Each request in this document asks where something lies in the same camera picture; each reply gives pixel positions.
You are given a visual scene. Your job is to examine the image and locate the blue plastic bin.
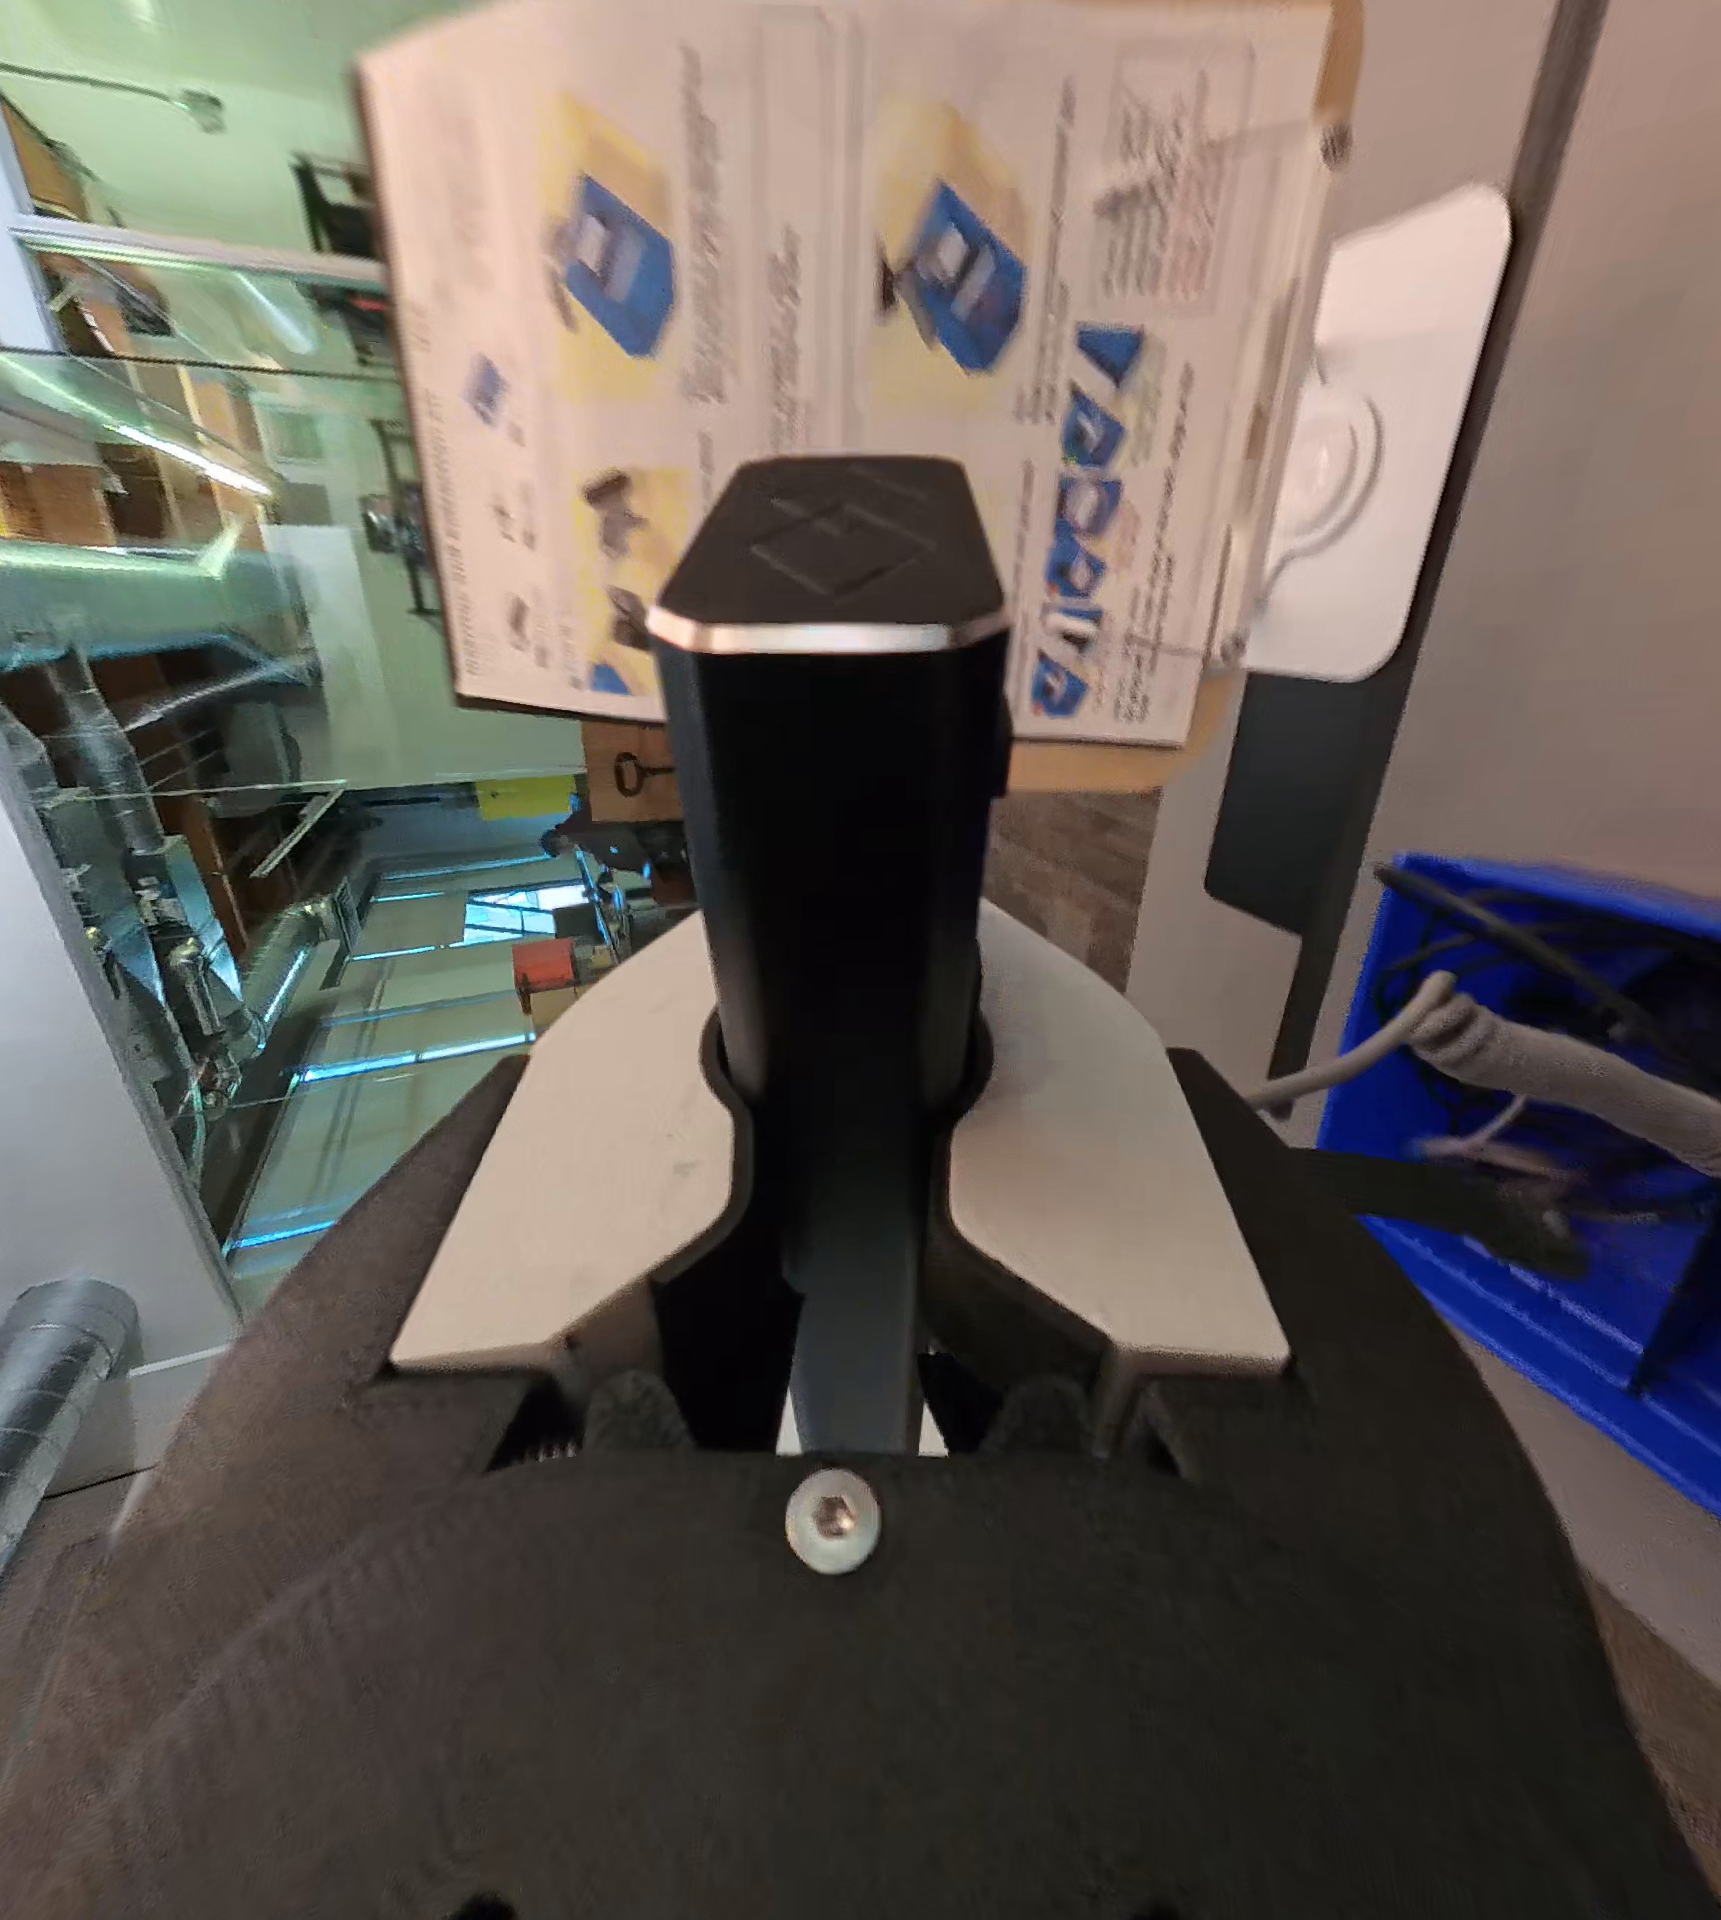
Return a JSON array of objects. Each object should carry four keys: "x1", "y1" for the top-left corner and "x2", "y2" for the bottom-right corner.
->
[{"x1": 1316, "y1": 851, "x2": 1721, "y2": 1588}]

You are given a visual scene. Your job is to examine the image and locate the thin black cable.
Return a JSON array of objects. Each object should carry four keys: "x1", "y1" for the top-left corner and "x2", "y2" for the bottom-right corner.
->
[{"x1": 1374, "y1": 864, "x2": 1702, "y2": 1060}]

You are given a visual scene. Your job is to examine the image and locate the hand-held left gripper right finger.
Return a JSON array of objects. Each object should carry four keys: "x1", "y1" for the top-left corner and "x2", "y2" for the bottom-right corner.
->
[{"x1": 945, "y1": 904, "x2": 1292, "y2": 1380}]

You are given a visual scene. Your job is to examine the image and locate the printed instruction poster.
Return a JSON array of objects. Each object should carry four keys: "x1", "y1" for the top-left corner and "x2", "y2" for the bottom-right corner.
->
[{"x1": 356, "y1": 0, "x2": 1337, "y2": 749}]

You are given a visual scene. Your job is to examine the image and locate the grey usb cable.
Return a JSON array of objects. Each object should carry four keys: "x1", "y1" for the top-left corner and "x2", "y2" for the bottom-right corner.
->
[{"x1": 1246, "y1": 969, "x2": 1721, "y2": 1188}]

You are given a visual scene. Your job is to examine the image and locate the silver ventilation pipes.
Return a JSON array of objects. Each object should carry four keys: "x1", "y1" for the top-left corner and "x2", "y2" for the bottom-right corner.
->
[{"x1": 0, "y1": 1276, "x2": 145, "y2": 1735}]

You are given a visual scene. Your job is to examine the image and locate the black usb hub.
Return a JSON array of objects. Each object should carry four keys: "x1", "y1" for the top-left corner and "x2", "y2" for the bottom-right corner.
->
[{"x1": 646, "y1": 451, "x2": 1018, "y2": 1461}]

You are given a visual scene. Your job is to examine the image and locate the wooden poster board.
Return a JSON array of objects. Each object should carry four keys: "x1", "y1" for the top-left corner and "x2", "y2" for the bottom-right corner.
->
[{"x1": 579, "y1": 0, "x2": 1369, "y2": 800}]

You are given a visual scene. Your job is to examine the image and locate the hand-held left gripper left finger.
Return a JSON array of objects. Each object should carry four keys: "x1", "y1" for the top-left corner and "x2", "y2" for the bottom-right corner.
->
[{"x1": 390, "y1": 911, "x2": 762, "y2": 1378}]

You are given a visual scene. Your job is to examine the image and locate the white stand base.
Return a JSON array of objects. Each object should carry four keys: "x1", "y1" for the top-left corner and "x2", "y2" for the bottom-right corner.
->
[{"x1": 1221, "y1": 181, "x2": 1518, "y2": 688}]

